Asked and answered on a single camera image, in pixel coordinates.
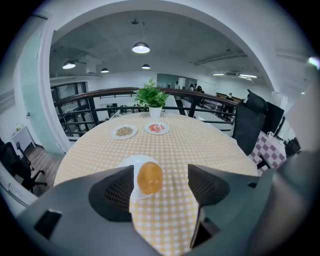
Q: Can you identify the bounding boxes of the black chair behind glass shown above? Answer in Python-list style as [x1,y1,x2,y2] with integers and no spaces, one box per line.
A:
[0,138,48,194]

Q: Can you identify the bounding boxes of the black curved handrail railing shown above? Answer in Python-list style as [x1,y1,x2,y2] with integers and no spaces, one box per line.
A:
[50,86,241,141]

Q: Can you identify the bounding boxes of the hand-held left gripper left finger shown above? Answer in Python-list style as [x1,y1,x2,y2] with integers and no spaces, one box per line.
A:
[16,164,163,256]

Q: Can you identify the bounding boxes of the green potted plant white pot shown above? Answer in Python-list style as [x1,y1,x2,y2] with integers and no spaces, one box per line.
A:
[133,77,171,121]

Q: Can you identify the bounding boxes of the table with purple checked cloth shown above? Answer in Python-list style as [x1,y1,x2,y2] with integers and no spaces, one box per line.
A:
[248,130,287,176]

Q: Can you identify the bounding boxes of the white plate of grains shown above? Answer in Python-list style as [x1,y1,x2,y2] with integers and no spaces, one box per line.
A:
[110,123,139,141]

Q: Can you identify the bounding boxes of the white plate of pink food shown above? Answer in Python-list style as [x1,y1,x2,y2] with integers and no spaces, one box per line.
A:
[144,121,171,136]

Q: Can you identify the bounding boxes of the black glass-door cabinet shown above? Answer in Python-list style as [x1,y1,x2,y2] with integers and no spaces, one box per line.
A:
[262,100,286,137]

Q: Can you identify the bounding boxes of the white low cabinet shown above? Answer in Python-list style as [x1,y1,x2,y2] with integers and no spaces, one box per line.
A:
[10,124,36,151]

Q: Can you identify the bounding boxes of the frosted glass door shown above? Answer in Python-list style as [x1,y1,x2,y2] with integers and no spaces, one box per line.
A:
[19,14,66,159]

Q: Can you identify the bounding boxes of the black mesh office chair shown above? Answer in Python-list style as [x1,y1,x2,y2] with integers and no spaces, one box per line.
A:
[232,88,269,157]

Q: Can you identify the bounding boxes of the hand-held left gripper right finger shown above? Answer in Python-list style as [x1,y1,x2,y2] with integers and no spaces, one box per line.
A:
[187,163,274,252]

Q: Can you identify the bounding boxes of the round table yellow checked cloth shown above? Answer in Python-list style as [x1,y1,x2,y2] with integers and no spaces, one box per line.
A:
[53,111,260,256]

